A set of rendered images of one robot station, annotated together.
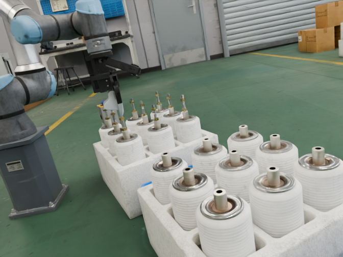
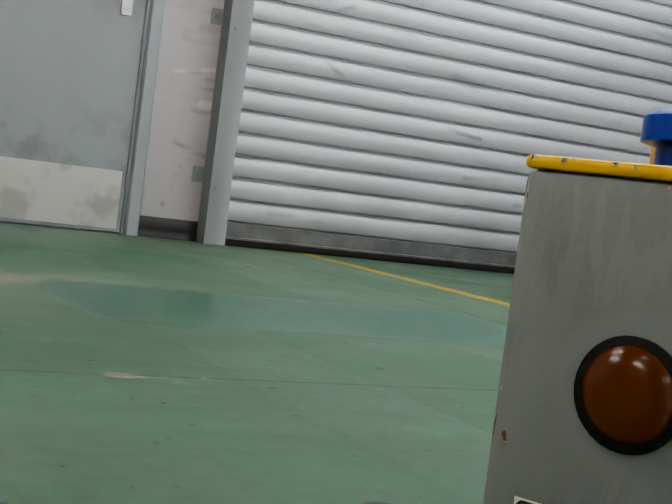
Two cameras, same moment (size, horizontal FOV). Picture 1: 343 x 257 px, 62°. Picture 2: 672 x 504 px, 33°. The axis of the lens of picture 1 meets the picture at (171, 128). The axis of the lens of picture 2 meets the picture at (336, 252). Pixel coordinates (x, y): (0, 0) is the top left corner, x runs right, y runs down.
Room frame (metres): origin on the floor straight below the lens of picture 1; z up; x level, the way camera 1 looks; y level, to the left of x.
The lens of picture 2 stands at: (1.11, 0.49, 0.30)
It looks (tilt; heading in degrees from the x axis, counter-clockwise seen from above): 3 degrees down; 332
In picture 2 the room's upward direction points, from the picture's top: 7 degrees clockwise
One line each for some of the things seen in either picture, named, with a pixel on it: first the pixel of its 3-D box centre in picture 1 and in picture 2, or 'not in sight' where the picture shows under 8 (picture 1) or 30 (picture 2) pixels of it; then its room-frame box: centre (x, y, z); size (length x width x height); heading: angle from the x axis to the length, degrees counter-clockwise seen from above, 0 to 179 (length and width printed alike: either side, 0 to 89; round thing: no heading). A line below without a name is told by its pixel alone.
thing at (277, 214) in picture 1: (277, 223); not in sight; (0.47, -0.17, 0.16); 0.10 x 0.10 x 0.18
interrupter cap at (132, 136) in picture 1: (126, 138); not in sight; (0.93, 0.16, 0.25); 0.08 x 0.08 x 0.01
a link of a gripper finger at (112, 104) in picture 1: (113, 105); not in sight; (0.91, 0.17, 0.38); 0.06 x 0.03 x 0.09; 102
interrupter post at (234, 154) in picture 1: (235, 158); not in sight; (0.58, -0.13, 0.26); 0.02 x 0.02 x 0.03
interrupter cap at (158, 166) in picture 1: (167, 164); not in sight; (0.65, 0.03, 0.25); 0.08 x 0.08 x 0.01
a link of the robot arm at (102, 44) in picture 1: (98, 46); not in sight; (0.93, 0.17, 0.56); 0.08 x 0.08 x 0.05
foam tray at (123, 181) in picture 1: (154, 159); not in sight; (1.09, 0.09, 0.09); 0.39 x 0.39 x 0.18; 24
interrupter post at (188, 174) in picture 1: (189, 176); not in sight; (0.54, -0.02, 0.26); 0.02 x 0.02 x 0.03
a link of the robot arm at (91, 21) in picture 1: (91, 19); not in sight; (0.93, 0.17, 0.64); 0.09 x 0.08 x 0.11; 53
